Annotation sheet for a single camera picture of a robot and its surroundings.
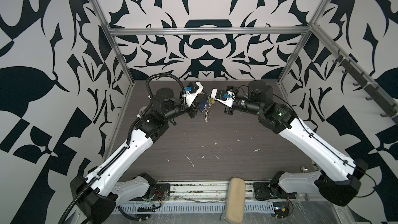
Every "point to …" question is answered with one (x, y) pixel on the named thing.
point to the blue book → (202, 104)
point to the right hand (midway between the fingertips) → (211, 93)
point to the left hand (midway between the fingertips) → (207, 91)
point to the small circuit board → (281, 209)
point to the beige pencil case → (235, 208)
